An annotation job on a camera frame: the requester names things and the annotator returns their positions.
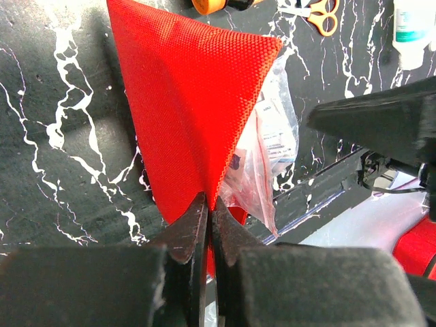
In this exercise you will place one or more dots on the orange handled scissors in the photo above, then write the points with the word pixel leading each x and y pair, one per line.
pixel 321 14

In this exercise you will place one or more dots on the brown medicine bottle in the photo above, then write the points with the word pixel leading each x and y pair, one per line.
pixel 206 7

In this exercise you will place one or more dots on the white green-label bottle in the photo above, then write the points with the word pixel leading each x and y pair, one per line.
pixel 414 31

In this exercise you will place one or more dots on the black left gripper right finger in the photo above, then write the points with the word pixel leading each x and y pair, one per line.
pixel 228 238

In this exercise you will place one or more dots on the red first aid pouch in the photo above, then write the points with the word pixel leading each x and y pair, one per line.
pixel 191 88

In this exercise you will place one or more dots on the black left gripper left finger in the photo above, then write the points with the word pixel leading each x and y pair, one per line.
pixel 175 275

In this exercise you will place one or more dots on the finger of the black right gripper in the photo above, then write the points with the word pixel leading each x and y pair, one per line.
pixel 397 123

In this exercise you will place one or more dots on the clear bag of plasters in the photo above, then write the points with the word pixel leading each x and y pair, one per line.
pixel 267 146

